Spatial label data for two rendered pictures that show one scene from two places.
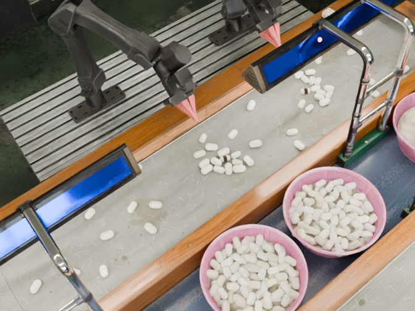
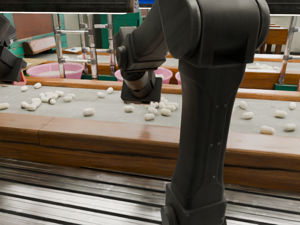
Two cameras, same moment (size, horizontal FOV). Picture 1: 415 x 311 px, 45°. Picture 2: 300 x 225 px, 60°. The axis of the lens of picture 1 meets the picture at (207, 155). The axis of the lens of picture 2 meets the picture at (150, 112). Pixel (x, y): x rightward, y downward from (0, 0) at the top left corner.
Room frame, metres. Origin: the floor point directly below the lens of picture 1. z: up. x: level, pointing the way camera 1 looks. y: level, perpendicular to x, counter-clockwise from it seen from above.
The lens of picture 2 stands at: (1.49, 0.49, 1.08)
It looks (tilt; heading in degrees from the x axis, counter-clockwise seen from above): 23 degrees down; 222
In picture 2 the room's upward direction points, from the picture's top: straight up
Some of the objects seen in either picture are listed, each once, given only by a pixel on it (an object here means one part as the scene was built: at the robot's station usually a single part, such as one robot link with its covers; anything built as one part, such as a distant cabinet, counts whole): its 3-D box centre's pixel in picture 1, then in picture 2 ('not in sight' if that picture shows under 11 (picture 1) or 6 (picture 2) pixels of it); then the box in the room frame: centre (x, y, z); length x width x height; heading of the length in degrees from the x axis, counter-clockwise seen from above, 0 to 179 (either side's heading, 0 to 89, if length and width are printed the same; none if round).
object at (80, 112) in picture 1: (94, 96); not in sight; (1.23, 0.36, 0.71); 0.20 x 0.07 x 0.08; 119
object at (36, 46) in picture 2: not in sight; (42, 44); (0.71, -1.09, 0.83); 0.30 x 0.06 x 0.07; 31
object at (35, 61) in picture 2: not in sight; (15, 66); (0.98, -0.87, 0.77); 0.33 x 0.15 x 0.01; 31
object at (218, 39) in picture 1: (233, 22); not in sight; (1.52, -0.17, 0.71); 0.20 x 0.07 x 0.08; 119
